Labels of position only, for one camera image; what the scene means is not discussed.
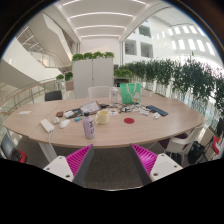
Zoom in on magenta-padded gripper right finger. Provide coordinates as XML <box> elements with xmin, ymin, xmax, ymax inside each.
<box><xmin>130</xmin><ymin>143</ymin><xmax>184</xmax><ymax>187</ymax></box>

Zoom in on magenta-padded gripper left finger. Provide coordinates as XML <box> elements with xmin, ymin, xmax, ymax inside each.
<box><xmin>43</xmin><ymin>143</ymin><xmax>95</xmax><ymax>188</ymax></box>

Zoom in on lilac drink bottle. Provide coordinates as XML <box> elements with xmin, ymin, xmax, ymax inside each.
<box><xmin>82</xmin><ymin>111</ymin><xmax>96</xmax><ymax>140</ymax></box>

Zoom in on white plastic chair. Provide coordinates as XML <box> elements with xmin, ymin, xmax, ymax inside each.
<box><xmin>165</xmin><ymin>123</ymin><xmax>205</xmax><ymax>164</ymax></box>

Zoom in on black backpack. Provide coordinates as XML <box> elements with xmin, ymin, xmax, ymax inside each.
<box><xmin>187</xmin><ymin>140</ymin><xmax>206</xmax><ymax>164</ymax></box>

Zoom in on white power strip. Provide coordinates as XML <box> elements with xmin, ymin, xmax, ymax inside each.
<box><xmin>39</xmin><ymin>118</ymin><xmax>56</xmax><ymax>134</ymax></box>

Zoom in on white computer mouse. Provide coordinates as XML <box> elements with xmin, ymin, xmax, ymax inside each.
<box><xmin>58</xmin><ymin>119</ymin><xmax>71</xmax><ymax>129</ymax></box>

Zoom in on dark chair with red seat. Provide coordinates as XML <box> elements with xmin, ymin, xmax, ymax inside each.
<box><xmin>0</xmin><ymin>133</ymin><xmax>28</xmax><ymax>164</ymax></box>

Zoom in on small white box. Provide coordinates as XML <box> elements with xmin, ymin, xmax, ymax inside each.
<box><xmin>63</xmin><ymin>110</ymin><xmax>75</xmax><ymax>119</ymax></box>

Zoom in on dark blue tablet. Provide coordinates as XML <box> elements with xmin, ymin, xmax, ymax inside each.
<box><xmin>145</xmin><ymin>105</ymin><xmax>169</xmax><ymax>117</ymax></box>

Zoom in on pale yellow mug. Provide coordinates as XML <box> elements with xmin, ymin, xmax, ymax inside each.
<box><xmin>94</xmin><ymin>109</ymin><xmax>111</xmax><ymax>126</ymax></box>

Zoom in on open book with dark cover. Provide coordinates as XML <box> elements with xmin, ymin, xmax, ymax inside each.
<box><xmin>80</xmin><ymin>101</ymin><xmax>102</xmax><ymax>115</ymax></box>

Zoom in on black chair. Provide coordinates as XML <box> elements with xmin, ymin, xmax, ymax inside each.
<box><xmin>44</xmin><ymin>90</ymin><xmax>64</xmax><ymax>102</ymax></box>

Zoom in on colourful sticker sheet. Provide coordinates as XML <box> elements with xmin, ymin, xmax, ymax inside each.
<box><xmin>107</xmin><ymin>108</ymin><xmax>120</xmax><ymax>117</ymax></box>

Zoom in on green tote bag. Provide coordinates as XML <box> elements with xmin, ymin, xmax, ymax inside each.
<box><xmin>119</xmin><ymin>82</ymin><xmax>142</xmax><ymax>105</ymax></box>

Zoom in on clear shaker bottle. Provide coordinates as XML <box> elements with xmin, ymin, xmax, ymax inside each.
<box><xmin>110</xmin><ymin>86</ymin><xmax>120</xmax><ymax>105</ymax></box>

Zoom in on row of green trees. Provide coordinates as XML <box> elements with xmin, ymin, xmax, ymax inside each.
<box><xmin>114</xmin><ymin>58</ymin><xmax>224</xmax><ymax>116</ymax></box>

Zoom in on small green potted plants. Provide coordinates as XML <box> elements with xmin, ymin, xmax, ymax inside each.
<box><xmin>55</xmin><ymin>71</ymin><xmax>74</xmax><ymax>83</ymax></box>

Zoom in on white cabinet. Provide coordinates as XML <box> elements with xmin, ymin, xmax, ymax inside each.
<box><xmin>72</xmin><ymin>58</ymin><xmax>115</xmax><ymax>99</ymax></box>

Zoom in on bushy green planter plants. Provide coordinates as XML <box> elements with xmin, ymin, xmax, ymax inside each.
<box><xmin>71</xmin><ymin>50</ymin><xmax>115</xmax><ymax>63</ymax></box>

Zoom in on black cable tangle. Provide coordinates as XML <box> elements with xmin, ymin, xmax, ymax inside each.
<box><xmin>116</xmin><ymin>103</ymin><xmax>148</xmax><ymax>113</ymax></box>

